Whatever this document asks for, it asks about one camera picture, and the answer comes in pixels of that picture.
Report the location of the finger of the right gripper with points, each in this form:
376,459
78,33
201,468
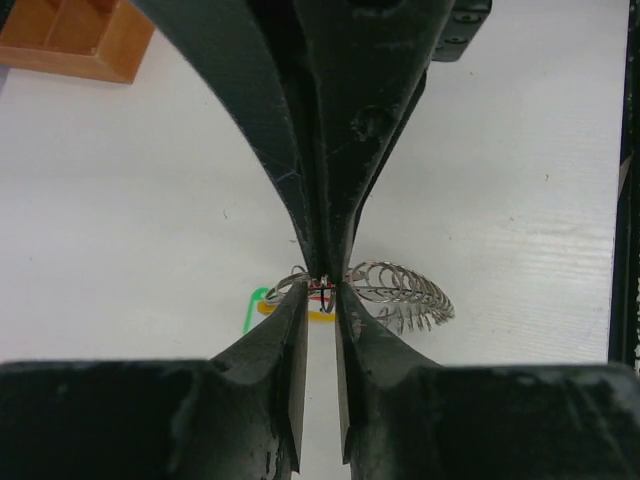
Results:
368,61
250,54

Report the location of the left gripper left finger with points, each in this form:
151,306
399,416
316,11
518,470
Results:
238,415

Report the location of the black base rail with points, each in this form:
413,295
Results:
623,345

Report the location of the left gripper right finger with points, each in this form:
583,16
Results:
405,417

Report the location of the green key tag with key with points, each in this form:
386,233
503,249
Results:
253,315

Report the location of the wooden compartment tray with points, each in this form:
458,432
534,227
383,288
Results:
98,40

